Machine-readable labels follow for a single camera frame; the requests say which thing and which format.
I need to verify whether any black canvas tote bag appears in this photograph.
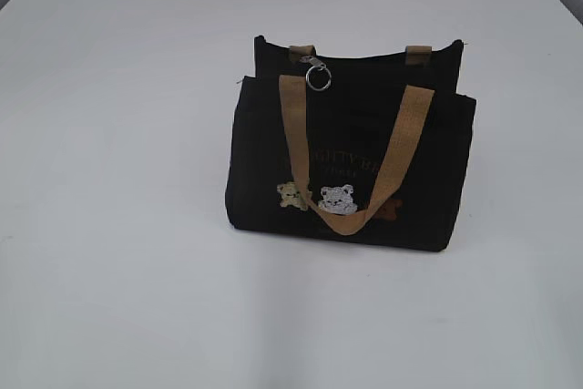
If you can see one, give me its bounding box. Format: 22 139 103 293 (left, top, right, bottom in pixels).
225 36 476 252

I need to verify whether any silver zipper pull ring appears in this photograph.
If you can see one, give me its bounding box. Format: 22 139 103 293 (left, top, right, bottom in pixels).
298 55 327 90

